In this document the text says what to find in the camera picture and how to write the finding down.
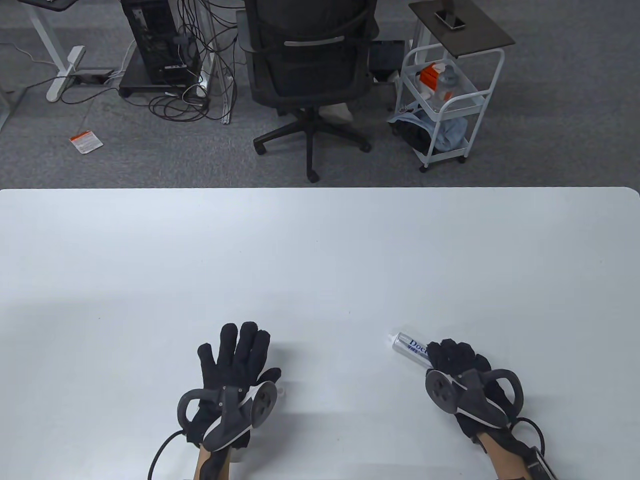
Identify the person's left hand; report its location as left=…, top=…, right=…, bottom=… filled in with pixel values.
left=185, top=322, right=282, bottom=447

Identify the person's right hand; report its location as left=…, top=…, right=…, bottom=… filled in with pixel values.
left=424, top=339, right=516, bottom=443

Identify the silver toothpaste tube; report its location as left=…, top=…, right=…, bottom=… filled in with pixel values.
left=389, top=331, right=431, bottom=368

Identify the person's left forearm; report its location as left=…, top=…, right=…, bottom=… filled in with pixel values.
left=194, top=445, right=234, bottom=480

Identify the person's right forearm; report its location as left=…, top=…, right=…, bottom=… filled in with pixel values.
left=475, top=430, right=546, bottom=480

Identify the grey right hand tracker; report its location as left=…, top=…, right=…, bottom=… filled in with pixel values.
left=425, top=367, right=525, bottom=430

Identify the grey hand tracker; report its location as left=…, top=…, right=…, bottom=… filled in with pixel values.
left=425, top=367, right=525, bottom=430
left=176, top=381, right=278, bottom=452

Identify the grey left hand tracker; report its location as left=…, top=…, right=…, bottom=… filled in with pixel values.
left=176, top=381, right=278, bottom=452

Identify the blue cloth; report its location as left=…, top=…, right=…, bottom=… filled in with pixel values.
left=389, top=111, right=469, bottom=153

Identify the white rolling cart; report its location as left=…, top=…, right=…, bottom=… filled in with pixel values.
left=395, top=44, right=506, bottom=173

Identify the orange white paper packet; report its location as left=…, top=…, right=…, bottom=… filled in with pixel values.
left=69, top=130, right=104, bottom=156

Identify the clear plastic bottle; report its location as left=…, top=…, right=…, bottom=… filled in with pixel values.
left=433, top=65, right=461, bottom=113

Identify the orange white box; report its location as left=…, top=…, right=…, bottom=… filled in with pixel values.
left=419, top=65, right=447, bottom=92

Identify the black computer stand platform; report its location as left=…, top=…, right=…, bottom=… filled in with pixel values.
left=118, top=50, right=211, bottom=98

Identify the black floor box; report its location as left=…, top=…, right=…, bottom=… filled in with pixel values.
left=370, top=40, right=405, bottom=83

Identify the black office chair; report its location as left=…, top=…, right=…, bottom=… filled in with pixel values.
left=235, top=0, right=381, bottom=183

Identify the dark cart top board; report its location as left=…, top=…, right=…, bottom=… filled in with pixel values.
left=409, top=0, right=516, bottom=58

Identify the black computer tower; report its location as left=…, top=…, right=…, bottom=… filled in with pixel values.
left=120, top=0, right=203, bottom=86

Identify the black smartphone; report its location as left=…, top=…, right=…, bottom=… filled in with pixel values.
left=434, top=10, right=467, bottom=31

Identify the dark desk top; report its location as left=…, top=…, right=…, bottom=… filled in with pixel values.
left=17, top=0, right=78, bottom=12

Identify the black right glove cable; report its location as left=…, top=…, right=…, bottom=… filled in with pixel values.
left=515, top=417, right=547, bottom=453

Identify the black glove cable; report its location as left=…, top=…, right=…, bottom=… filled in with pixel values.
left=515, top=417, right=547, bottom=453
left=148, top=430, right=184, bottom=480

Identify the black left glove cable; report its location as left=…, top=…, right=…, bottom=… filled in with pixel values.
left=148, top=430, right=184, bottom=480

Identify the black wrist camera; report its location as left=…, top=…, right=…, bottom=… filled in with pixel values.
left=522, top=445, right=559, bottom=480

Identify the black cable bundle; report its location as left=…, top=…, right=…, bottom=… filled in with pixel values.
left=150, top=0, right=238, bottom=123

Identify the white metal desk post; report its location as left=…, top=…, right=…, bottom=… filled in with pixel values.
left=197, top=0, right=234, bottom=125

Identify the white desk frame leg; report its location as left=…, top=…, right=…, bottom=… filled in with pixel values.
left=30, top=0, right=86, bottom=103

